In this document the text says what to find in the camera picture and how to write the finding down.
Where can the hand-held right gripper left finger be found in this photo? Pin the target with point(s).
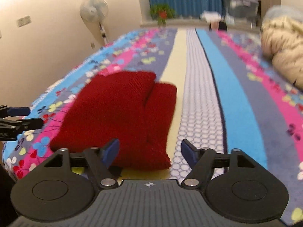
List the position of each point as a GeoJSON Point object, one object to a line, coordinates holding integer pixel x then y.
{"type": "Point", "coordinates": [111, 152]}

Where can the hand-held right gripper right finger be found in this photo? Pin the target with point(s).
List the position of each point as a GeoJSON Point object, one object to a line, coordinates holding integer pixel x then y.
{"type": "Point", "coordinates": [189, 152]}

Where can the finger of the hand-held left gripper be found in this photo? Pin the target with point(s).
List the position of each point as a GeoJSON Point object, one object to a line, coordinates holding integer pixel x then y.
{"type": "Point", "coordinates": [19, 111]}
{"type": "Point", "coordinates": [30, 123]}

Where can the red knitted sweater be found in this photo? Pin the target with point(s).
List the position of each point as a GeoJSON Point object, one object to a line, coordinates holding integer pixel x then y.
{"type": "Point", "coordinates": [113, 111]}

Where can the floral striped blanket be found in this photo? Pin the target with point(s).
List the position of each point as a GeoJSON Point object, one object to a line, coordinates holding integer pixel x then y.
{"type": "Point", "coordinates": [236, 99]}

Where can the white standing fan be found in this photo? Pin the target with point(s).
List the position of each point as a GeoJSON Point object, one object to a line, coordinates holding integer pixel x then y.
{"type": "Point", "coordinates": [93, 8]}

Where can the white cloth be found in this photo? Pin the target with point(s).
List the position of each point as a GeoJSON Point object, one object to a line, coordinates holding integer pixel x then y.
{"type": "Point", "coordinates": [210, 16]}

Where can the star print quilt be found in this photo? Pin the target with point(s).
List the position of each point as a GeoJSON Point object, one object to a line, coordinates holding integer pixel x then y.
{"type": "Point", "coordinates": [284, 49]}

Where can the potted green plant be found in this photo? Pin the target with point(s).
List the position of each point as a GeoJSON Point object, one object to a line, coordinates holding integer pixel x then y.
{"type": "Point", "coordinates": [162, 14]}

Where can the clear plastic storage box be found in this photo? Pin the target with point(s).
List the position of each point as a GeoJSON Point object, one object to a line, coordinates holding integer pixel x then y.
{"type": "Point", "coordinates": [240, 8]}

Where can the grey pillow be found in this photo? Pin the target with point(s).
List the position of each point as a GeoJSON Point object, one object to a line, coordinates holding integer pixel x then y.
{"type": "Point", "coordinates": [281, 11]}

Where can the wall switch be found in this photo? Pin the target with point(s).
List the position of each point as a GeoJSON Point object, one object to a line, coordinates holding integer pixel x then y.
{"type": "Point", "coordinates": [20, 22]}
{"type": "Point", "coordinates": [27, 20]}

